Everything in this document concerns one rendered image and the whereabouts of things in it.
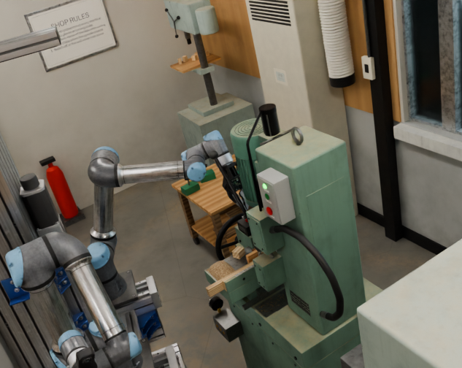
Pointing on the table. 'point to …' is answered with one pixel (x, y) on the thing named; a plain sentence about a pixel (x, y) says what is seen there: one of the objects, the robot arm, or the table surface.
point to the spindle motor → (239, 138)
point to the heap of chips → (220, 269)
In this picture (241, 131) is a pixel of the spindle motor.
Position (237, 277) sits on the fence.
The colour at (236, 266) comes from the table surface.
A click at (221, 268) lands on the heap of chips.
